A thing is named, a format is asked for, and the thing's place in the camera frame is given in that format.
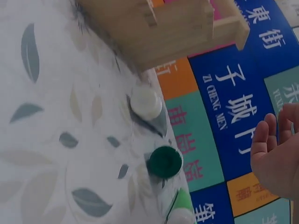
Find person's right hand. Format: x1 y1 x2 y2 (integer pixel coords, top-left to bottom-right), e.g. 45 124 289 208
250 102 299 202

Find dark green capped bottle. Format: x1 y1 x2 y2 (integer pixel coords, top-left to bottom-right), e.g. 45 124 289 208
143 145 185 187

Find light green labelled bottle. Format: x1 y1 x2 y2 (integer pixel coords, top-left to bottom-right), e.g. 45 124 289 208
163 188 196 224

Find white capped bottle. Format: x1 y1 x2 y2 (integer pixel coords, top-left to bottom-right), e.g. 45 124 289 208
127 86 170 140

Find wooden box rack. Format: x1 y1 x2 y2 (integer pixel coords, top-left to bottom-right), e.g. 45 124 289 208
76 0 251 73

